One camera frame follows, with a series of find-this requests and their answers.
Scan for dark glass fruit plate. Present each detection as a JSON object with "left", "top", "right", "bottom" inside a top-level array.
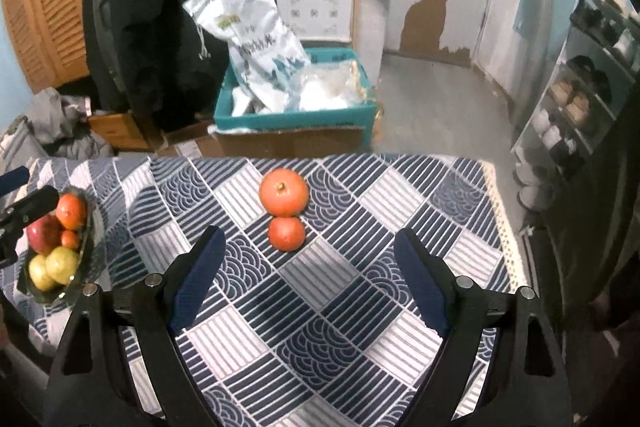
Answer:
[{"left": 16, "top": 185, "right": 104, "bottom": 306}]

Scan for blue white patterned tablecloth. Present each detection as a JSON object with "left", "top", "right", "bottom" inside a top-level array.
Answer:
[{"left": 1, "top": 154, "right": 526, "bottom": 426}]

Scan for white patterned storage box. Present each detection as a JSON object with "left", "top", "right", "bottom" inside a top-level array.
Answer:
[{"left": 276, "top": 0, "right": 352, "bottom": 43}]

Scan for small red-orange tangerine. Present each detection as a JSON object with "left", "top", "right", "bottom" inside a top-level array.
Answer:
[{"left": 268, "top": 217, "right": 306, "bottom": 253}]

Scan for white rice bag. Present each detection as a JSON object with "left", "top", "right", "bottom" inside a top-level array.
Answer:
[{"left": 183, "top": 0, "right": 310, "bottom": 113}]

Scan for clear plastic bag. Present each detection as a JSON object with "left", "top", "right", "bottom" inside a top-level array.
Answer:
[{"left": 296, "top": 60, "right": 372, "bottom": 112}]

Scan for orange tangerine with stem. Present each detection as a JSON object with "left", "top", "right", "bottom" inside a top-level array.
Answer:
[{"left": 258, "top": 168, "right": 309, "bottom": 217}]

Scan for round orange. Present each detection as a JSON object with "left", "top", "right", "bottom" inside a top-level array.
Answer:
[{"left": 55, "top": 193, "right": 87, "bottom": 231}]

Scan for wooden louvered door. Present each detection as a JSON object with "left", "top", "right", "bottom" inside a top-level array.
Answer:
[{"left": 1, "top": 0, "right": 89, "bottom": 93}]

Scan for flat labelled cardboard box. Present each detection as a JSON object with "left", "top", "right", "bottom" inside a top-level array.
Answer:
[{"left": 156, "top": 121, "right": 224, "bottom": 159}]

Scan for small cardboard box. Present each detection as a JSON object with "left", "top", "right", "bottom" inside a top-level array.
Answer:
[{"left": 88, "top": 113, "right": 151, "bottom": 152}]

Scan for yellow apple on plate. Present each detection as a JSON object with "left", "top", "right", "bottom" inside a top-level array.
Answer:
[{"left": 28, "top": 255, "right": 58, "bottom": 291}]

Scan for grey shoe rack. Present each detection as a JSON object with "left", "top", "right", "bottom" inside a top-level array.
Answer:
[{"left": 512, "top": 0, "right": 639, "bottom": 212}]

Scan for yellow-green pear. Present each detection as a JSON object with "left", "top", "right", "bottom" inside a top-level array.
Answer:
[{"left": 46, "top": 246, "right": 80, "bottom": 285}]

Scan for dark hanging coat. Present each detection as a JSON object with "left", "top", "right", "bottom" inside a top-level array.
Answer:
[{"left": 82, "top": 0, "right": 229, "bottom": 133}]

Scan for brown cardboard box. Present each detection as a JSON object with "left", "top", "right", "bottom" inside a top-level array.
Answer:
[{"left": 209, "top": 126, "right": 363, "bottom": 159}]

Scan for grey crumpled clothing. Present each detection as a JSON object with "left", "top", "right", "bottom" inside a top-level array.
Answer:
[{"left": 1, "top": 88, "right": 115, "bottom": 173}]

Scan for teal cardboard box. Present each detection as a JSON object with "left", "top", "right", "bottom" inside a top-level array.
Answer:
[{"left": 214, "top": 48, "right": 378, "bottom": 147}]

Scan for red apple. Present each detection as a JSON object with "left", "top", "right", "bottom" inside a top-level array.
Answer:
[{"left": 26, "top": 213, "right": 61, "bottom": 256}]

